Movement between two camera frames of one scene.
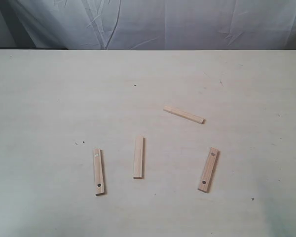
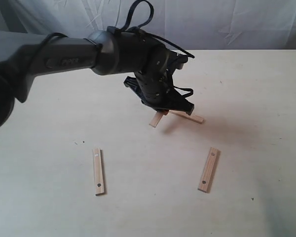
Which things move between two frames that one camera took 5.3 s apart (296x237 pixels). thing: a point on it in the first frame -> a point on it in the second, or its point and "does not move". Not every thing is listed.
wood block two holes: (210, 170) does not move
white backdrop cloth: (158, 24) does not move
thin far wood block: (184, 114) does not move
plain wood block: (139, 171) -> (156, 119)
